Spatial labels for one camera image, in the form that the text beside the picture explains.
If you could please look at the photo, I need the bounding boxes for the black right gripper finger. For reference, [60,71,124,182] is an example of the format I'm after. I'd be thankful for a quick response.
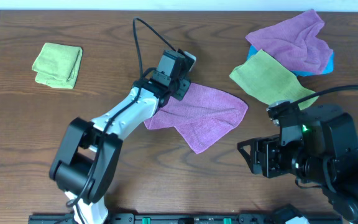
[237,146,254,173]
[237,138,255,149]

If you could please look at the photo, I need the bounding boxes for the purple cloth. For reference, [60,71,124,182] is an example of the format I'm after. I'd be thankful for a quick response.
[246,9,334,75]
[144,83,248,154]

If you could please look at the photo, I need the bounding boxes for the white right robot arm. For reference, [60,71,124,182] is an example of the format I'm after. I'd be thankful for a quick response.
[237,101,358,223]

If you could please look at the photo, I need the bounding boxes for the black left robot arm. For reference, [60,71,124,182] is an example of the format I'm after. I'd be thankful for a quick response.
[49,49,196,223]

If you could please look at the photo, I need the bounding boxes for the olive green flat cloth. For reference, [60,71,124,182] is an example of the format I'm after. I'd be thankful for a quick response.
[229,50,314,105]

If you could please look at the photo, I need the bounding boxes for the blue cloth under pile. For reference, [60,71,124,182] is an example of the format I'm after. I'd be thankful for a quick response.
[247,45,335,77]

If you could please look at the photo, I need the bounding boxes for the purple crumpled cloth on pile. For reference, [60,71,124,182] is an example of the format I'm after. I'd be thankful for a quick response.
[246,9,334,75]

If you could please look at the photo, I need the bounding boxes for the folded light green cloth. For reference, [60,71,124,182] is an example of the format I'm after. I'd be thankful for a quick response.
[32,43,83,89]

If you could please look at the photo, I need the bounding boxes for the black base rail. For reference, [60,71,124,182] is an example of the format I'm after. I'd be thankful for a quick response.
[28,212,343,224]

